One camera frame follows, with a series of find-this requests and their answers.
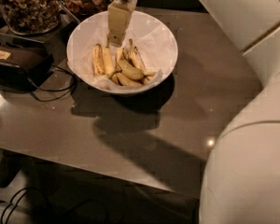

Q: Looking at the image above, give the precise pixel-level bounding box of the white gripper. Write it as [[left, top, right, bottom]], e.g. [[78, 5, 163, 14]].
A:
[[107, 0, 137, 47]]

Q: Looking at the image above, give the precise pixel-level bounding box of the large curved yellow banana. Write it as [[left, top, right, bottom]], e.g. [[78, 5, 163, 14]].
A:
[[116, 48, 144, 80]]

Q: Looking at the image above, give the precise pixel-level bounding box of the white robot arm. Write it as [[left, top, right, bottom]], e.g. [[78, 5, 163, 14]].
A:
[[199, 0, 280, 224]]

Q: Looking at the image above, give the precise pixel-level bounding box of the back right banana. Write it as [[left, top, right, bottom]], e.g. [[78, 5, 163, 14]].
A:
[[129, 39, 155, 77]]

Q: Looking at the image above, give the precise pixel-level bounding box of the white bowl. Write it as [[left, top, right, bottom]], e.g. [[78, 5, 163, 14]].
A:
[[66, 9, 179, 96]]

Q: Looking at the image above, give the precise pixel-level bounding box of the leftmost spotted banana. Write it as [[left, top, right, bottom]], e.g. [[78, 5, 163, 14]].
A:
[[92, 44, 105, 77]]

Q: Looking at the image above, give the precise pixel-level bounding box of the lower front banana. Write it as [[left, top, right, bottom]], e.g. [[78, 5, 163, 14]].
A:
[[112, 73, 142, 87]]

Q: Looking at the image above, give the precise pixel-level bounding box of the dark metal stand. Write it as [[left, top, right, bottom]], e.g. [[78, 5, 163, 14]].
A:
[[0, 14, 77, 63]]

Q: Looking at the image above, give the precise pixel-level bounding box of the glass jar of nuts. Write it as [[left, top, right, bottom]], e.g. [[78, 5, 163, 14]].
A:
[[0, 0, 61, 35]]

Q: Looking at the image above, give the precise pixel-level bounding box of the black device with label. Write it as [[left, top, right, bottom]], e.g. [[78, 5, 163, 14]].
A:
[[0, 45, 54, 91]]

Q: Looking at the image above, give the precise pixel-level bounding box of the black cable on table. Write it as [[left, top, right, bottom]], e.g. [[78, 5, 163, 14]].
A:
[[27, 64, 77, 104]]

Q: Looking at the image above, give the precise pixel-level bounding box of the black floor cable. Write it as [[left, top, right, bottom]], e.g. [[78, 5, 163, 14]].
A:
[[0, 175, 38, 224]]

